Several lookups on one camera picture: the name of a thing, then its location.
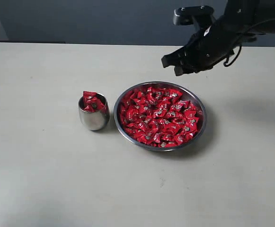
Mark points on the red wrapped candy pile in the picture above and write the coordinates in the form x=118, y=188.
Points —
x=159, y=118

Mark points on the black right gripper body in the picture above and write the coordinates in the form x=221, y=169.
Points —
x=208, y=47

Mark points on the stainless steel cup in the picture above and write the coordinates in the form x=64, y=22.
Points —
x=97, y=120

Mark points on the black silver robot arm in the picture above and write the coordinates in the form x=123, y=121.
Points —
x=248, y=19

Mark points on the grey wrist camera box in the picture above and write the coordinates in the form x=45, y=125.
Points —
x=198, y=15

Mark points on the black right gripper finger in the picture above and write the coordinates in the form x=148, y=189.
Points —
x=176, y=58
x=181, y=70

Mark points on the stainless steel bowl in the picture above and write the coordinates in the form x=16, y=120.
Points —
x=127, y=138

